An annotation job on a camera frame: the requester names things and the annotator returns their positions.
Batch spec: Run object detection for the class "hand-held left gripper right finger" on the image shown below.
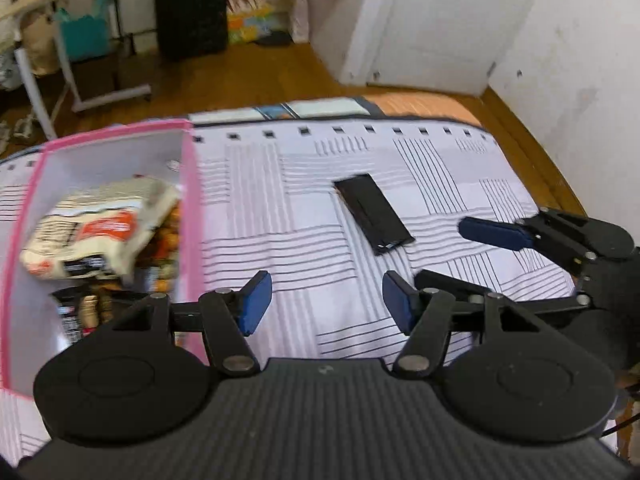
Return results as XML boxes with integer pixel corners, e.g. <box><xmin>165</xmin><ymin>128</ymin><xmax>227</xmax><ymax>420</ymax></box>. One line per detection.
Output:
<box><xmin>382</xmin><ymin>270</ymin><xmax>546</xmax><ymax>377</ymax></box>

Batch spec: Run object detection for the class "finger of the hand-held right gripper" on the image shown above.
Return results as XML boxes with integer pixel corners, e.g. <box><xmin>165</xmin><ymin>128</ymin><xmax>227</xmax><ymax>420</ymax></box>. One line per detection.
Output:
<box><xmin>459</xmin><ymin>207</ymin><xmax>601</xmax><ymax>273</ymax></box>
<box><xmin>415</xmin><ymin>269</ymin><xmax>593</xmax><ymax>317</ymax></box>

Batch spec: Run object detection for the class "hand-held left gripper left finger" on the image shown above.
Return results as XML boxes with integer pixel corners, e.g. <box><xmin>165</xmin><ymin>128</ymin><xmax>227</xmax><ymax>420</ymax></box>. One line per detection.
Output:
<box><xmin>112</xmin><ymin>270</ymin><xmax>273</xmax><ymax>377</ymax></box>

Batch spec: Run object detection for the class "beige snack packet red label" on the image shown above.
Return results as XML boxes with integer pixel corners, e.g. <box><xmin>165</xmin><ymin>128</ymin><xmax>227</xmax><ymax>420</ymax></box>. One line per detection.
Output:
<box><xmin>20</xmin><ymin>175</ymin><xmax>182</xmax><ymax>281</ymax></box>

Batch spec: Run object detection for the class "pink cardboard box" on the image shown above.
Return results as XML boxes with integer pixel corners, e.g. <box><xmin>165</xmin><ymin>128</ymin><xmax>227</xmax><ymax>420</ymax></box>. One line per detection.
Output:
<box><xmin>0</xmin><ymin>119</ymin><xmax>206</xmax><ymax>401</ymax></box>

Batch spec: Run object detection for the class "striped bed sheet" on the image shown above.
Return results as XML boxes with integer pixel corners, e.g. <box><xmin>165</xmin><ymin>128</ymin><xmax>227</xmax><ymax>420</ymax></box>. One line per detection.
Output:
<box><xmin>0</xmin><ymin>97</ymin><xmax>586</xmax><ymax>466</ymax></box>

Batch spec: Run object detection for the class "clear bag of coloured nuts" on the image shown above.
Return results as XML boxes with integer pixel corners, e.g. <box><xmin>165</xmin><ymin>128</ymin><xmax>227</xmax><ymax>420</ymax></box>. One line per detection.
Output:
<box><xmin>135</xmin><ymin>200</ymin><xmax>183</xmax><ymax>296</ymax></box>

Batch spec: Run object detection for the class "orange cloth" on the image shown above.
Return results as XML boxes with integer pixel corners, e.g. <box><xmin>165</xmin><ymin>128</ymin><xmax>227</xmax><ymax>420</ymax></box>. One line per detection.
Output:
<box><xmin>372</xmin><ymin>94</ymin><xmax>483</xmax><ymax>128</ymax></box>

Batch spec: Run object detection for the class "black gold snack packet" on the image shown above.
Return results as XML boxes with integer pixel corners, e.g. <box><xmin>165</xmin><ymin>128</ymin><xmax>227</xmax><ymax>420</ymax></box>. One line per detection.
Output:
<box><xmin>50</xmin><ymin>285</ymin><xmax>126</xmax><ymax>346</ymax></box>

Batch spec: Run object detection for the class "white door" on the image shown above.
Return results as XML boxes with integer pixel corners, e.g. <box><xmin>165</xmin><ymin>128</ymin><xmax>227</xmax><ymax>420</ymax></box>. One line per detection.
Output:
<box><xmin>340</xmin><ymin>0</ymin><xmax>553</xmax><ymax>97</ymax></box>

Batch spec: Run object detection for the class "colourful cardboard box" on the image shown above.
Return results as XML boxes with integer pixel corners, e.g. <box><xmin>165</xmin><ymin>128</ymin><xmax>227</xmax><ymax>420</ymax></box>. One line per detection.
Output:
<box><xmin>227</xmin><ymin>0</ymin><xmax>281</xmax><ymax>46</ymax></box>

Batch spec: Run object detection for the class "white paper bag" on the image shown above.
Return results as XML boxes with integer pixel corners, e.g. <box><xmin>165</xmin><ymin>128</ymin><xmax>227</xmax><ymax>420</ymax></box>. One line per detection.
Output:
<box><xmin>290</xmin><ymin>0</ymin><xmax>311</xmax><ymax>43</ymax></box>

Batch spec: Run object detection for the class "pair of slippers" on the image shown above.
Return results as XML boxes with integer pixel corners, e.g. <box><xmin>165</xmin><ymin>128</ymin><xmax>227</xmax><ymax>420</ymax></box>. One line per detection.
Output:
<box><xmin>12</xmin><ymin>115</ymin><xmax>36</xmax><ymax>143</ymax></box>

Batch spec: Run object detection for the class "black suitcase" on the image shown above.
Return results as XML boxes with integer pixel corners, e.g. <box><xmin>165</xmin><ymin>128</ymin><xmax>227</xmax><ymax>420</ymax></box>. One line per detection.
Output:
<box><xmin>152</xmin><ymin>0</ymin><xmax>231</xmax><ymax>61</ymax></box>

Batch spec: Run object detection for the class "white metal pole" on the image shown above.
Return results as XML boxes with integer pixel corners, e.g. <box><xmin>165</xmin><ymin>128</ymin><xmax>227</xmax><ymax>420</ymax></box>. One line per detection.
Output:
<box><xmin>14</xmin><ymin>47</ymin><xmax>58</xmax><ymax>141</ymax></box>

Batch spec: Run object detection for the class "teal bag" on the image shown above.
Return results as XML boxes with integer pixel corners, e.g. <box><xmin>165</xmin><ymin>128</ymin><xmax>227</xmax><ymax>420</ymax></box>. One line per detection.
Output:
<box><xmin>55</xmin><ymin>0</ymin><xmax>111</xmax><ymax>61</ymax></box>

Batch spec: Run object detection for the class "brown paper bag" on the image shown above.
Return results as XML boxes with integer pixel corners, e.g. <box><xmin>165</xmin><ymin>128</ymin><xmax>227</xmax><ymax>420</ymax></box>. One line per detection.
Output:
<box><xmin>22</xmin><ymin>10</ymin><xmax>63</xmax><ymax>76</ymax></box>

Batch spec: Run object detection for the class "white rolling table frame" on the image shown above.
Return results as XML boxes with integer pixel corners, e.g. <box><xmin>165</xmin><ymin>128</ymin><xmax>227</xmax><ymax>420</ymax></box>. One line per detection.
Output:
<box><xmin>52</xmin><ymin>0</ymin><xmax>153</xmax><ymax>113</ymax></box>

